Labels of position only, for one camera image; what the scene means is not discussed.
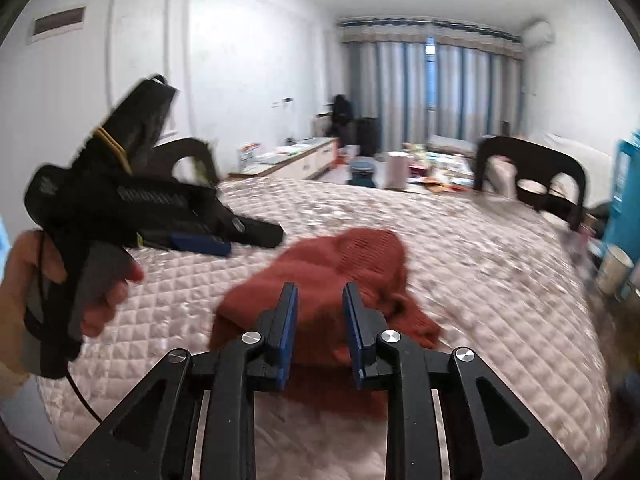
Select blue round stool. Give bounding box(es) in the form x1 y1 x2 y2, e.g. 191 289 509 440
349 160 377 189

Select pale cylindrical appliance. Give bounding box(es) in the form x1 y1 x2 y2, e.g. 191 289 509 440
387 152 412 191

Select cluttered wooden low table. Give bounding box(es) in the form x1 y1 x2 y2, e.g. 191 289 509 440
380 142 478 196

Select white low cabinet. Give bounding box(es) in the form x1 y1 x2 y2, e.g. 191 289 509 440
229 137 340 181

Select dark wooden chair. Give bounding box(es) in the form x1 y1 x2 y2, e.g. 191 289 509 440
150 137 223 186
472 136 587 231

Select black cable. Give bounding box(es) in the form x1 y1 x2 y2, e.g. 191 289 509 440
64 370 109 425

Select red knit sweater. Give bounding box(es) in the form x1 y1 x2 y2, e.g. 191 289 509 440
209 227 443 421

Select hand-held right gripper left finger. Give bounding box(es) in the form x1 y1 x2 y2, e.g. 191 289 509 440
56 282 300 480

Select blue and white striped curtains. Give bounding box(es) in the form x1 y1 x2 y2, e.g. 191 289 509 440
337 17 526 153

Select person's left hand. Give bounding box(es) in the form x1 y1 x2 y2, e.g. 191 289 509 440
0 230 146 376

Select black backpack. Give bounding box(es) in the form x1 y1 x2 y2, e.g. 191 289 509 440
325 94 357 140

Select brown wall vent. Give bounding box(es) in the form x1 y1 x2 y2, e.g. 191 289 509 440
32 6 87 43

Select white printed cup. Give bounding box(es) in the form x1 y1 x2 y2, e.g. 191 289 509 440
596 245 635 295

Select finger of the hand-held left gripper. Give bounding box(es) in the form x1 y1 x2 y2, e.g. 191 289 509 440
214 207 286 249
135 232 232 257

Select black box speaker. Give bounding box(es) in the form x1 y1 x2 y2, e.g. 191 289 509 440
356 117 379 157

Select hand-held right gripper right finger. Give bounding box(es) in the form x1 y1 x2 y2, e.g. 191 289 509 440
342 281 585 480

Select beige quilted blanket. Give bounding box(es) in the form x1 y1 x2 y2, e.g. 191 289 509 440
37 175 613 480

